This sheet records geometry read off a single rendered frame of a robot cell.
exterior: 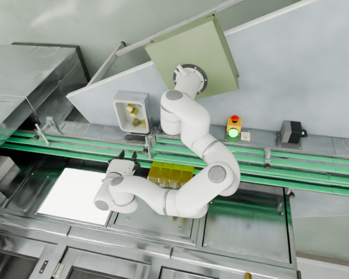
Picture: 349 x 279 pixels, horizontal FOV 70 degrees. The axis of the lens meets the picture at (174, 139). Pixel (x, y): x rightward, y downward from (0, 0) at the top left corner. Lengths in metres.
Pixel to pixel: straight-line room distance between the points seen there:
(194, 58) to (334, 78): 0.60
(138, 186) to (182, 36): 0.60
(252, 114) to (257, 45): 0.37
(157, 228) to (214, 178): 0.71
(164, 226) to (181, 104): 0.74
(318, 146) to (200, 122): 0.78
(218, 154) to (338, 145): 0.80
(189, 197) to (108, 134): 0.95
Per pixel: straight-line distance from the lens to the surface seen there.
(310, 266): 4.77
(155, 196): 0.83
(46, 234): 1.57
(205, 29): 1.02
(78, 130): 1.67
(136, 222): 1.40
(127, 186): 0.84
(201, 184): 0.72
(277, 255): 1.40
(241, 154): 1.30
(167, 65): 1.13
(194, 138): 0.82
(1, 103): 1.88
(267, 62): 1.19
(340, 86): 1.31
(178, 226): 1.36
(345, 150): 1.46
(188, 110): 0.80
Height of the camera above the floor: 1.78
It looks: 42 degrees down
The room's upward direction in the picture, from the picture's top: 164 degrees counter-clockwise
